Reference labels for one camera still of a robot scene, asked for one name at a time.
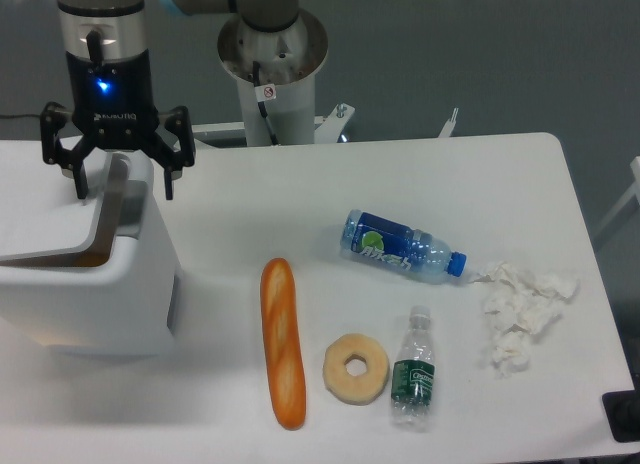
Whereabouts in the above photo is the orange baguette bread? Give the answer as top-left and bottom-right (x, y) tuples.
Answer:
(260, 258), (306, 430)

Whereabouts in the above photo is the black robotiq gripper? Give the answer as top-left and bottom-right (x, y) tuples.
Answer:
(40, 51), (195, 200)

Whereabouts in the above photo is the green label water bottle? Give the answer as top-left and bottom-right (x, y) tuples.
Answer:
(390, 306), (436, 431)

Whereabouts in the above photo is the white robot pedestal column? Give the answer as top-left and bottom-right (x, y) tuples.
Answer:
(218, 10), (328, 146)

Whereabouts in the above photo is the crumpled white tissue paper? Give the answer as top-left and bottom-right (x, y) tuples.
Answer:
(469, 261), (580, 378)

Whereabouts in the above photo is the orange fruit in bin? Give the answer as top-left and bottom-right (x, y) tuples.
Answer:
(74, 253), (109, 267)

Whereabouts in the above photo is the white metal base frame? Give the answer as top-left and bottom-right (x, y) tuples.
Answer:
(189, 102), (460, 151)

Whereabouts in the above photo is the white frame at right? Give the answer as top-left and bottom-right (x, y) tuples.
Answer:
(592, 157), (639, 252)

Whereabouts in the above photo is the white trash can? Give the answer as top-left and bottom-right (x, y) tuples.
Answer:
(1, 140), (182, 356)

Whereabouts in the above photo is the blue label drink bottle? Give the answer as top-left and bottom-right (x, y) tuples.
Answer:
(340, 209), (467, 283)

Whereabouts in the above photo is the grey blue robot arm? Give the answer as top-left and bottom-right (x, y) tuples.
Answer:
(40, 0), (195, 199)

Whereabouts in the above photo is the black device at edge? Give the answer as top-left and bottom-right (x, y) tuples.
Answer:
(602, 391), (639, 443)

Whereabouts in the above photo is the black cable on pedestal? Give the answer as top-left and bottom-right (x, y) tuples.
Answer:
(252, 60), (279, 146)

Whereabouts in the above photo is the beige donut ring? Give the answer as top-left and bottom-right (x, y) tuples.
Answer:
(322, 332), (390, 406)

